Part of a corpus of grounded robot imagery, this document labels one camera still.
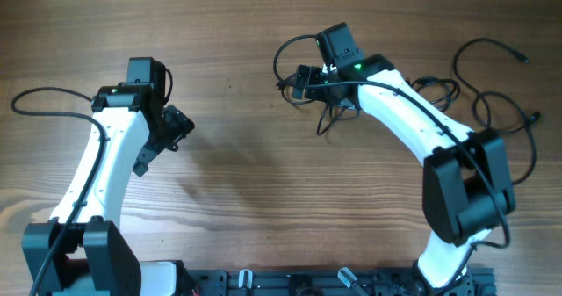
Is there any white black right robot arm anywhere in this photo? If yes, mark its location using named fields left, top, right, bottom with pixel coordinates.
left=277, top=23, right=515, bottom=295

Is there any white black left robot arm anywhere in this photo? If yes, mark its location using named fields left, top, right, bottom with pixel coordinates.
left=21, top=57, right=199, bottom=295

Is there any thin black short cable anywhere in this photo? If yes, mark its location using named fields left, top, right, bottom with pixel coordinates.
left=275, top=72, right=361, bottom=137

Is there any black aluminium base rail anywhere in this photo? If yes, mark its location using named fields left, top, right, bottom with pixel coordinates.
left=182, top=267, right=497, bottom=296

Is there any black USB cable blue plug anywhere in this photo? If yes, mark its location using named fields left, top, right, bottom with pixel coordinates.
left=406, top=76, right=460, bottom=112

